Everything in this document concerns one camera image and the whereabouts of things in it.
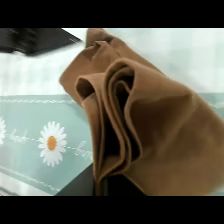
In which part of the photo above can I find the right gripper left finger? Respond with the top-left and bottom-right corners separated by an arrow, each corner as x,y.
55,164 -> 97,197

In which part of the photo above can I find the brown garment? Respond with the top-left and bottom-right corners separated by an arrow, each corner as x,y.
59,28 -> 224,197

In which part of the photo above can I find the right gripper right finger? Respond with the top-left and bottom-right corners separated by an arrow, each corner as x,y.
105,173 -> 145,197

